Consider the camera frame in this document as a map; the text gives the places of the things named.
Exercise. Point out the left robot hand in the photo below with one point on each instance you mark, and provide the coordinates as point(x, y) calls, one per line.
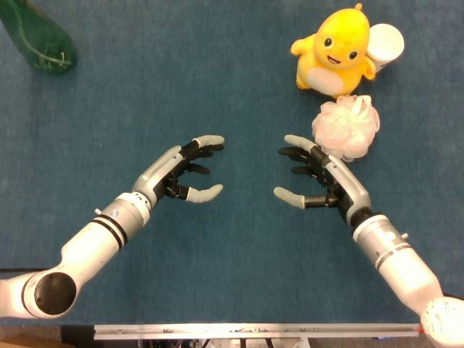
point(159, 174)

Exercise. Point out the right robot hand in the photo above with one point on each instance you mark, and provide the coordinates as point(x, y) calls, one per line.
point(344, 181)

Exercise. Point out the aluminium profile rail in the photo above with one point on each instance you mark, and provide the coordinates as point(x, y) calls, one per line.
point(253, 330)

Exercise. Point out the cardboard box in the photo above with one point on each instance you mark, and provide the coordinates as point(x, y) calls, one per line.
point(25, 341)

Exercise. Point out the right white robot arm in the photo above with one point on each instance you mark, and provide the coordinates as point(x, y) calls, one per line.
point(398, 261)

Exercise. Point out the yellow duck plush toy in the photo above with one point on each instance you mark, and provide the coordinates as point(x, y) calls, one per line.
point(335, 54)

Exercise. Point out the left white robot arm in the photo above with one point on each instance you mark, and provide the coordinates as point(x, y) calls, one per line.
point(72, 250)

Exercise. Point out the pink mesh bath sponge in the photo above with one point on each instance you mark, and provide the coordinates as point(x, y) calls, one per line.
point(346, 128)

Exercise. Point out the blue felt table mat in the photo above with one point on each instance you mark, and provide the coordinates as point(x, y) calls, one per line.
point(232, 90)

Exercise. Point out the green glass bottle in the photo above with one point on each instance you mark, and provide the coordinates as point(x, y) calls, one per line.
point(40, 36)

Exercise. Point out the white paper cup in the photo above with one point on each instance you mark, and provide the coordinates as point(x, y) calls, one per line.
point(386, 45)

